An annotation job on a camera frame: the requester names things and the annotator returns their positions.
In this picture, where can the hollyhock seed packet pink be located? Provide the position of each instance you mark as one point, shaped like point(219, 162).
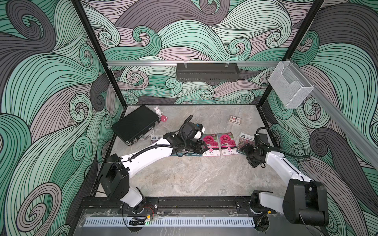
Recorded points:
point(227, 143)

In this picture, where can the black wall tray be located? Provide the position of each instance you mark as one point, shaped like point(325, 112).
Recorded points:
point(207, 73)

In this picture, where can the white rabbit figurine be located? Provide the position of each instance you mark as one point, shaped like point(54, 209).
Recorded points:
point(158, 111)

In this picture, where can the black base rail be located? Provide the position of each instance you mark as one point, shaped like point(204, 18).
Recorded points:
point(165, 205)

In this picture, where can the aluminium rail right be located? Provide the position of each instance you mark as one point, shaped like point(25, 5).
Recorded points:
point(326, 95)

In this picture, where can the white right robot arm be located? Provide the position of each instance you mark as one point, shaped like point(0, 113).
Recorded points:
point(305, 200)

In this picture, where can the black corner frame post left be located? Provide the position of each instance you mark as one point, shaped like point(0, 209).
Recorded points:
point(97, 48)

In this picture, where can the white slotted cable duct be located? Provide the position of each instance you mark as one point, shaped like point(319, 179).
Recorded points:
point(172, 222)

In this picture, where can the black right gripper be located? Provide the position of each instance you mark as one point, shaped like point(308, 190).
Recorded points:
point(252, 161)

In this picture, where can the mixed daisy flower seed packet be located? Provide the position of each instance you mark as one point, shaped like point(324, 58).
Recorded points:
point(246, 143)

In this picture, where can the black corner frame post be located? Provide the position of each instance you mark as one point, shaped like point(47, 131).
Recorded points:
point(296, 41)
point(97, 48)

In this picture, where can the black metal case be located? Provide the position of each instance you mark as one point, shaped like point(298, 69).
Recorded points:
point(135, 125)

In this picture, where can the clear acrylic wall holder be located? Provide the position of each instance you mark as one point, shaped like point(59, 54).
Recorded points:
point(290, 84)

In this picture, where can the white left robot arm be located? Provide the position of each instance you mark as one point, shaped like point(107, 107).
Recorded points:
point(116, 173)

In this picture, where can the pink mushroom toy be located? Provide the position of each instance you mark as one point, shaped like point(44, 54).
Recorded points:
point(163, 118)

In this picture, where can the pink cosmos seed packet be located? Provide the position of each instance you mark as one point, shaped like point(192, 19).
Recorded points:
point(190, 154)
point(155, 138)

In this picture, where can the aluminium rail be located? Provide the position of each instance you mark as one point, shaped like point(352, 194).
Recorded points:
point(174, 63)
point(326, 95)

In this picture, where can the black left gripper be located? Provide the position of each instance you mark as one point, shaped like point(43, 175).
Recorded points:
point(199, 149)

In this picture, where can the black corner frame post right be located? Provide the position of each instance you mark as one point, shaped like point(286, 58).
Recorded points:
point(296, 41)

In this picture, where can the aluminium rail back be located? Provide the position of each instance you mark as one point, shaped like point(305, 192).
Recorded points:
point(174, 63)

